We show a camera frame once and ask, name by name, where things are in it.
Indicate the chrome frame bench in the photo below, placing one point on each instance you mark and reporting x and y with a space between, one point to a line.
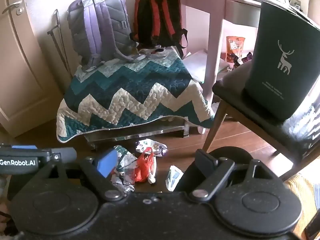
140 133

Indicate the black folded stand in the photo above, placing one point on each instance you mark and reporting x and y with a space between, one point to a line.
58 35

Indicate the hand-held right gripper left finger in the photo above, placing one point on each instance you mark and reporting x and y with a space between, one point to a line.
107 165

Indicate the red plastic bag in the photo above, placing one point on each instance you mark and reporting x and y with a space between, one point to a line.
145 166

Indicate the yellow cloth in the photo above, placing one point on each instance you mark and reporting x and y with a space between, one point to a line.
305 200

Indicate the purple grey backpack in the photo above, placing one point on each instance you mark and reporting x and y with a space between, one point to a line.
100 30

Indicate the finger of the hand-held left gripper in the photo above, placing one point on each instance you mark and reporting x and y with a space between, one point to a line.
65 154
23 146

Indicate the white teal wrapper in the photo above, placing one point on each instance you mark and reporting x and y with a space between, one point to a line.
173 177

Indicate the dark green bin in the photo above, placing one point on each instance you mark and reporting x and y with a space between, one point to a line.
275 55

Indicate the white purple cookie wrapper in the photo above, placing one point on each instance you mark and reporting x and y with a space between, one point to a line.
152 146

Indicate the dark wooden chair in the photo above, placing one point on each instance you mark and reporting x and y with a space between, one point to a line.
250 105

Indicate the clear plastic wrapper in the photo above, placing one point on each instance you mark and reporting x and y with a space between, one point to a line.
126 166

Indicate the white wardrobe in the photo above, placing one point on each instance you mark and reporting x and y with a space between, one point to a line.
25 67

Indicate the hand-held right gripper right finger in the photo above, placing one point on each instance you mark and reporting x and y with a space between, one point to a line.
203 161

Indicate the orange snack bag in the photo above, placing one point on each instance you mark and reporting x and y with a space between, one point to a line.
235 48

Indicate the red black backpack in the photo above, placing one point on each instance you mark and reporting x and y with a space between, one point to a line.
160 17

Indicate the pink desk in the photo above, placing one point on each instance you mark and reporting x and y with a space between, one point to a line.
215 30

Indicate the white paper stack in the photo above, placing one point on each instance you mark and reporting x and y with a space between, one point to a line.
197 65

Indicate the patterned white cloth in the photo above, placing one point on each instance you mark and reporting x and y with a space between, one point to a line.
305 127

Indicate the zigzag quilted blanket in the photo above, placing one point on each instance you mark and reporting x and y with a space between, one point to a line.
130 85

